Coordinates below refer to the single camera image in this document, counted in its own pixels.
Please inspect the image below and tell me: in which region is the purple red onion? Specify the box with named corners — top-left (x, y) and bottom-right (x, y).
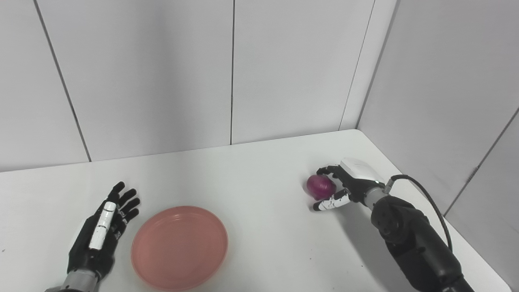
top-left (306, 174), bottom-right (337, 201)

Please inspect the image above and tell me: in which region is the pink round plate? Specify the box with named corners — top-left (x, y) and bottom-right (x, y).
top-left (131, 206), bottom-right (229, 291)

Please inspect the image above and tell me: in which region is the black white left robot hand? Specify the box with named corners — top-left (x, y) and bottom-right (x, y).
top-left (67, 181), bottom-right (141, 281)

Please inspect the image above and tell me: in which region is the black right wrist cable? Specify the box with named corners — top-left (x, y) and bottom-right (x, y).
top-left (384, 174), bottom-right (453, 253)

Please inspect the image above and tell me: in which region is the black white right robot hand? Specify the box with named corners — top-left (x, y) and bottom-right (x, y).
top-left (312, 157), bottom-right (386, 212)

